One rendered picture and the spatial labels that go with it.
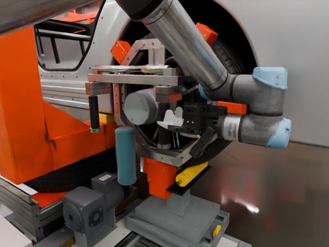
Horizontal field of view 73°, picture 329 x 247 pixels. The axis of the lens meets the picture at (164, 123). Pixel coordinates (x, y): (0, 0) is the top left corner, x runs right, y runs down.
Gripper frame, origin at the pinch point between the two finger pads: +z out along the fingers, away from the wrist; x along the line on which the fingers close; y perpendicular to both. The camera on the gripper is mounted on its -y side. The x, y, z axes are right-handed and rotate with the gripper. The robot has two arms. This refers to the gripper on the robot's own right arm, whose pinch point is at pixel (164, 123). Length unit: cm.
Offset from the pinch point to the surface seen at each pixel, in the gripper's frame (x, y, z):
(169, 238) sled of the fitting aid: -23, -67, 12
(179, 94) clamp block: -5.6, 9.0, -2.4
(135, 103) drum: -6.0, 4.3, 17.2
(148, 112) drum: -6.0, 1.4, 11.0
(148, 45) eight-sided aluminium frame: -20.5, 26.6, 21.7
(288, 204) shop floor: -117, -83, -36
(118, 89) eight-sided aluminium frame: -20.5, 7.2, 40.4
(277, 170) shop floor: -174, -83, -22
